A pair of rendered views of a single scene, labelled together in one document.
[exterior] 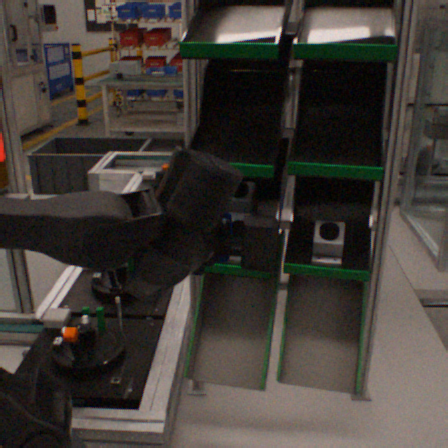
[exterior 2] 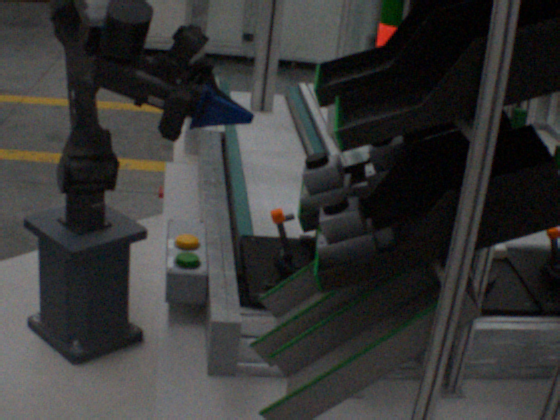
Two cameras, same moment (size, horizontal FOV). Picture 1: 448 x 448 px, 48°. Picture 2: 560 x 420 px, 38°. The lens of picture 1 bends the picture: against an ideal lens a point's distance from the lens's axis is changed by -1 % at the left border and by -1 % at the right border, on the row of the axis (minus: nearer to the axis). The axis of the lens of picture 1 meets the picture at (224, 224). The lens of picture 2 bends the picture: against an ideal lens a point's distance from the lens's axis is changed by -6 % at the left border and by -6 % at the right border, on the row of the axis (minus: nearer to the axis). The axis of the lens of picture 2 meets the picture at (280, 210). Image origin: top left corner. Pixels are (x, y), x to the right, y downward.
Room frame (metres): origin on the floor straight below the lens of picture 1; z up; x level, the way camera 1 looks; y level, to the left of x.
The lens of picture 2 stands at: (0.46, -1.01, 1.63)
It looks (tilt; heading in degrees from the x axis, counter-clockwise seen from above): 23 degrees down; 78
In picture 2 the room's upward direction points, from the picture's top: 7 degrees clockwise
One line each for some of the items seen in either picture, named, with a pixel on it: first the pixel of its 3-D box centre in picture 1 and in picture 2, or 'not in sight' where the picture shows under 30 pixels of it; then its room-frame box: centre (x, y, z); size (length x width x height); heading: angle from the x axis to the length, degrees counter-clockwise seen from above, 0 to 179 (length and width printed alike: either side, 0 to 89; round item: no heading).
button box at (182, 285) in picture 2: not in sight; (185, 259); (0.58, 0.35, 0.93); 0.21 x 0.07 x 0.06; 87
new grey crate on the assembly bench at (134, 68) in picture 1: (125, 69); not in sight; (6.46, 1.21, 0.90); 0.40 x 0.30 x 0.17; 175
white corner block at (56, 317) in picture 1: (57, 321); not in sight; (0.90, 0.35, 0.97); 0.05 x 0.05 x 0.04; 87
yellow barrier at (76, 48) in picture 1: (115, 72); not in sight; (9.18, 1.90, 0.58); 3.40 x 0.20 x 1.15; 173
